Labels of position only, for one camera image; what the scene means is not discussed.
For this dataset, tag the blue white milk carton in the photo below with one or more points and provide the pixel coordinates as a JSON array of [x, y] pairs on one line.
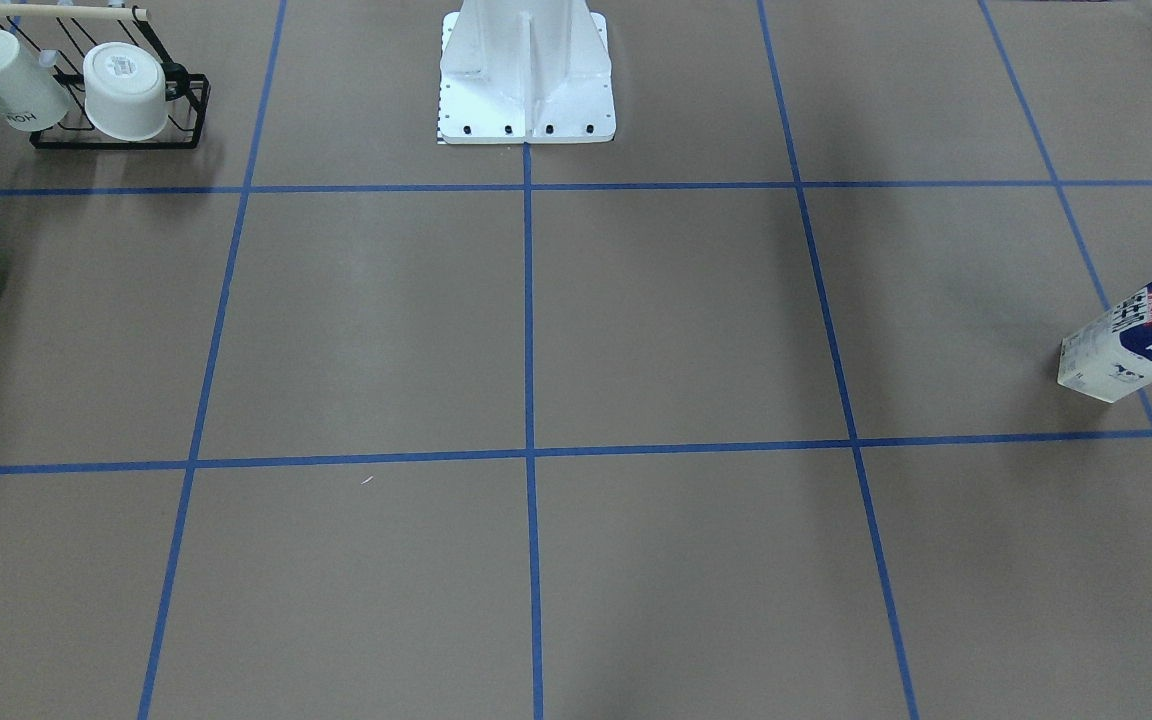
[[1111, 357]]

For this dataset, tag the white ribbed mug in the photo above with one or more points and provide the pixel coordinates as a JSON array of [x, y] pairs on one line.
[[30, 98]]

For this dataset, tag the white mug bottom up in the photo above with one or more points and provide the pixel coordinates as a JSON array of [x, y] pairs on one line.
[[124, 91]]

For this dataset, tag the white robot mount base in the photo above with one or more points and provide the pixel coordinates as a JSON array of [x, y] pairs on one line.
[[525, 72]]

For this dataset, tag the black wire mug rack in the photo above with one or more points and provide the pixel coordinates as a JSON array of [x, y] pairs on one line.
[[79, 76]]

